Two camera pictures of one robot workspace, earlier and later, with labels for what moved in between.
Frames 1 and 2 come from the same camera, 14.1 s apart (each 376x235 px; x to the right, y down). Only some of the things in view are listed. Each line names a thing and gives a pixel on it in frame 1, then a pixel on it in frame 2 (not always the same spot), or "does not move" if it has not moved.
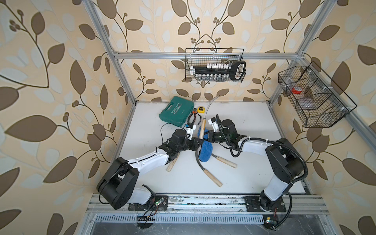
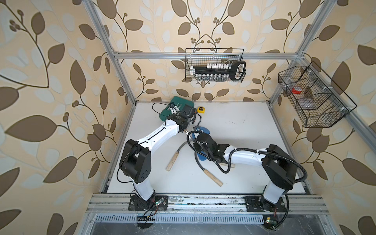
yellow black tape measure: (200, 109) does not move
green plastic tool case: (177, 111) does not move
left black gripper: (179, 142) → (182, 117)
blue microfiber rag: (206, 150) does not move
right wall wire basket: (317, 100) does not move
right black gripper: (211, 135) → (196, 144)
